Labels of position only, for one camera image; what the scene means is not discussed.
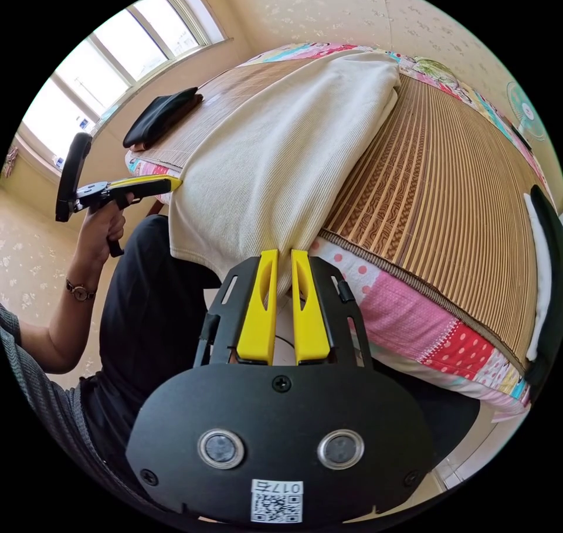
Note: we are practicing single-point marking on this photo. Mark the person's body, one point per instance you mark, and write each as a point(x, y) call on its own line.
point(145, 304)

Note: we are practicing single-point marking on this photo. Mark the window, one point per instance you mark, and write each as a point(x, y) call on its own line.
point(114, 58)

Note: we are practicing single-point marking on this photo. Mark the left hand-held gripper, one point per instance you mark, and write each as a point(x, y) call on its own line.
point(94, 190)

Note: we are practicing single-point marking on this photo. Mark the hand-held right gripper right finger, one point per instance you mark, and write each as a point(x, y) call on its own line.
point(310, 322)

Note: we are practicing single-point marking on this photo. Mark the person's left forearm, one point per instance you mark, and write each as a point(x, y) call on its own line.
point(75, 322)

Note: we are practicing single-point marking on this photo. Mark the green fan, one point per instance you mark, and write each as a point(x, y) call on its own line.
point(525, 111)

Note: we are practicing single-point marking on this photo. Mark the white pants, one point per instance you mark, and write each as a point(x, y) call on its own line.
point(272, 155)

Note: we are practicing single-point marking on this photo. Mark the black and white pile of clothes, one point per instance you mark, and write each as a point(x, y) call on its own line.
point(547, 278)

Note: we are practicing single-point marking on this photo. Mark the black and brown pile of clothes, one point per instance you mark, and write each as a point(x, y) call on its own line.
point(160, 115)

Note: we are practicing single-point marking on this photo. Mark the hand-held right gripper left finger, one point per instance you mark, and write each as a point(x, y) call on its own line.
point(257, 317)

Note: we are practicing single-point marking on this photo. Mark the person's left hand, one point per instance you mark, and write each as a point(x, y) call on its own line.
point(103, 225)

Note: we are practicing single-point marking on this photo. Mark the bed with woven mat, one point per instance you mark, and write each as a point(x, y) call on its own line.
point(440, 190)

